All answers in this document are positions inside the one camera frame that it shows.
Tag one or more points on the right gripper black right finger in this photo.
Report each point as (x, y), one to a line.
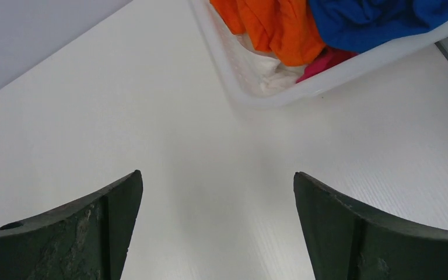
(349, 239)

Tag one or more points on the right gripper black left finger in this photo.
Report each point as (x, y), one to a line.
(87, 238)

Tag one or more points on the white t shirt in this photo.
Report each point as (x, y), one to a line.
(272, 75)

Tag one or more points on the magenta t shirt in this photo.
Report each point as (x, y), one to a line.
(327, 59)

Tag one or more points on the blue t shirt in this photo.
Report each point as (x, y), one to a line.
(359, 26)

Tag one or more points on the white plastic laundry basket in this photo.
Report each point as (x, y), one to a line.
(241, 82)

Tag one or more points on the orange t shirt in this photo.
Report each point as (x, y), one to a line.
(283, 27)

